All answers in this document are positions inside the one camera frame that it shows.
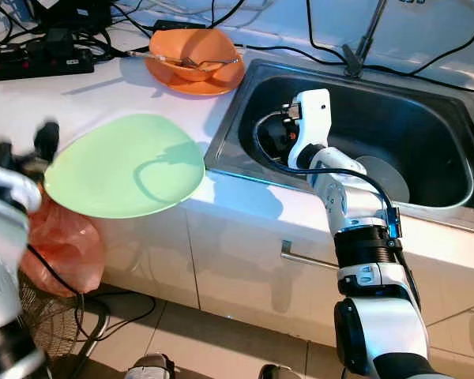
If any light green plate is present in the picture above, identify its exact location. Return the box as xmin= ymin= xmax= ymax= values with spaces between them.
xmin=43 ymin=113 xmax=206 ymax=220

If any white ceramic bowl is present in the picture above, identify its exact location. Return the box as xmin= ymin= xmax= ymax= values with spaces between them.
xmin=354 ymin=156 xmax=412 ymax=204

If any white kitchen cabinet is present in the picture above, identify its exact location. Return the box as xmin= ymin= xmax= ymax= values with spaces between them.
xmin=87 ymin=178 xmax=474 ymax=352

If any black power strip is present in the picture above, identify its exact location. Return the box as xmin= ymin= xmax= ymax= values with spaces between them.
xmin=0 ymin=41 xmax=96 ymax=80

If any orange plastic bag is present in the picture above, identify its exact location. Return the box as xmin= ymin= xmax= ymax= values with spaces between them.
xmin=25 ymin=193 xmax=111 ymax=297

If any orange plate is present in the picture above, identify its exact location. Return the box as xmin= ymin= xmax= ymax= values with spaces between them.
xmin=146 ymin=51 xmax=246 ymax=96

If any metal faucet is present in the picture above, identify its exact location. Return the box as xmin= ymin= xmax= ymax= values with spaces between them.
xmin=342 ymin=0 xmax=427 ymax=77

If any stainless steel sink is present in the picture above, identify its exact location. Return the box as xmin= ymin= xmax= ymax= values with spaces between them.
xmin=204 ymin=58 xmax=474 ymax=238

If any black power adapter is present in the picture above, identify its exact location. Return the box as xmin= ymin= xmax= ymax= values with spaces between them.
xmin=32 ymin=0 xmax=111 ymax=32

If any orange bowl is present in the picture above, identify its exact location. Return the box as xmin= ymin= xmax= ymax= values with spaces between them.
xmin=152 ymin=28 xmax=239 ymax=82

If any small black box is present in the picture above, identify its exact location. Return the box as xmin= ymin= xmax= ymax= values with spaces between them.
xmin=158 ymin=20 xmax=206 ymax=32

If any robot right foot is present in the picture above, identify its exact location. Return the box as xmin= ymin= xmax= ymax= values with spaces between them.
xmin=257 ymin=363 xmax=301 ymax=379

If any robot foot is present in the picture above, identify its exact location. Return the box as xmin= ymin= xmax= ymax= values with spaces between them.
xmin=257 ymin=363 xmax=301 ymax=379
xmin=126 ymin=353 xmax=179 ymax=379

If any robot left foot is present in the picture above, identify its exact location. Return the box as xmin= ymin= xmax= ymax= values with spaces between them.
xmin=126 ymin=353 xmax=179 ymax=379

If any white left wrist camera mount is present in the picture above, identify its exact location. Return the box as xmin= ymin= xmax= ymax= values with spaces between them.
xmin=0 ymin=154 xmax=42 ymax=214

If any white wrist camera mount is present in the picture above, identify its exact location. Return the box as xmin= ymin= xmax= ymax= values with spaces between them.
xmin=286 ymin=88 xmax=333 ymax=168
xmin=0 ymin=154 xmax=42 ymax=214

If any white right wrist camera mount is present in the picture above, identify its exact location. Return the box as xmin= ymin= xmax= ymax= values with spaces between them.
xmin=286 ymin=88 xmax=333 ymax=168

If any metal utensil with golden handle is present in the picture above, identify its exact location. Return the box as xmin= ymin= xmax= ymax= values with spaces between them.
xmin=128 ymin=50 xmax=242 ymax=70

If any thin black floor cable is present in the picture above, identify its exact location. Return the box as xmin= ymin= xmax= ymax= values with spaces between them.
xmin=28 ymin=245 xmax=159 ymax=317

